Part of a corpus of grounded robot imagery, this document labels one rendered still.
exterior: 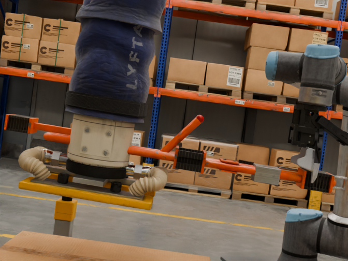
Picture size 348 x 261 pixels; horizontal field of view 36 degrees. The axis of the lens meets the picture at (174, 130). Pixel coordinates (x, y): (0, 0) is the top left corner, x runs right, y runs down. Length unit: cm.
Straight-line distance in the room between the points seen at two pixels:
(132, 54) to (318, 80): 50
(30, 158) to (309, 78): 77
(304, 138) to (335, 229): 84
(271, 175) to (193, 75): 714
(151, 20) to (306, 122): 50
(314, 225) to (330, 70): 96
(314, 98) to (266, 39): 726
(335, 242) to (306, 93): 93
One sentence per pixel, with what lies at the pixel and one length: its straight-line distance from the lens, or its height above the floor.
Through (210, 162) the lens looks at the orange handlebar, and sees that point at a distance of 147.
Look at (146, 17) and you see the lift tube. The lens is 143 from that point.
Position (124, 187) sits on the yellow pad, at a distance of 156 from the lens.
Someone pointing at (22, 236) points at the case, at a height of 95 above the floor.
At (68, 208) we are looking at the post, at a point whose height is 98.
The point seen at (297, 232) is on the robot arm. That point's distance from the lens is 232.
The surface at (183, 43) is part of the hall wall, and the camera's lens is 993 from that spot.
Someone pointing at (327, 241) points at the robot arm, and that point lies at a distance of 230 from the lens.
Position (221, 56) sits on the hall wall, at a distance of 994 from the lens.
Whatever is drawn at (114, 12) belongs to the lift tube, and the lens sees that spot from 140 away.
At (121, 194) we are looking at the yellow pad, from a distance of 139.
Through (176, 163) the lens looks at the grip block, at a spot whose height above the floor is 125.
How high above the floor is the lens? 141
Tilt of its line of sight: 3 degrees down
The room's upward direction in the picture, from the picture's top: 8 degrees clockwise
